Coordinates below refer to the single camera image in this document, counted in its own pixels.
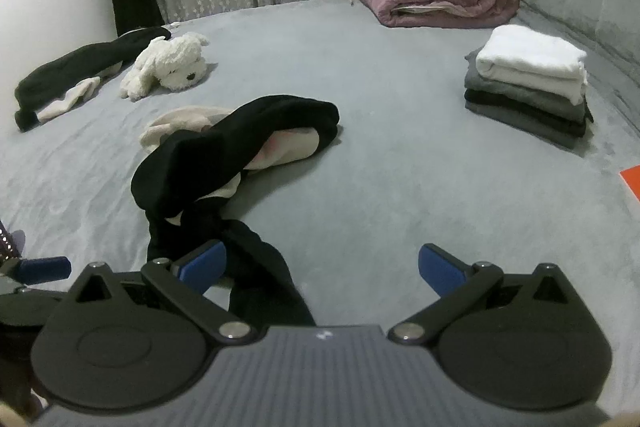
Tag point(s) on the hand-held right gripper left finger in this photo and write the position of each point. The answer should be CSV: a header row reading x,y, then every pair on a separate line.
x,y
202,267

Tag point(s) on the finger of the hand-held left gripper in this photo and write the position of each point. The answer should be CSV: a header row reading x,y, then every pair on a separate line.
x,y
45,270

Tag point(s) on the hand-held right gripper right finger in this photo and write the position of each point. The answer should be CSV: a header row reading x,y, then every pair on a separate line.
x,y
440,269

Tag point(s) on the black and cream sweater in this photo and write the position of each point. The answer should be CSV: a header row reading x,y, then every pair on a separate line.
x,y
280,117

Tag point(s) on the folded dark grey garment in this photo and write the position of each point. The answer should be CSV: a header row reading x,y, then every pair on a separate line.
x,y
520,127

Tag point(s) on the small white cloth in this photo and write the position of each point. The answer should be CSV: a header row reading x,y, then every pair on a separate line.
x,y
65,102

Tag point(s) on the folded black garment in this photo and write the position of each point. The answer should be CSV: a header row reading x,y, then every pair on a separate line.
x,y
525,112

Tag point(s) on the white plush dog toy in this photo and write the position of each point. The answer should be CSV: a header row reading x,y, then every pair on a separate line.
x,y
170,67

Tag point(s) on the orange flat item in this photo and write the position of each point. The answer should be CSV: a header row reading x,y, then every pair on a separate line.
x,y
632,184

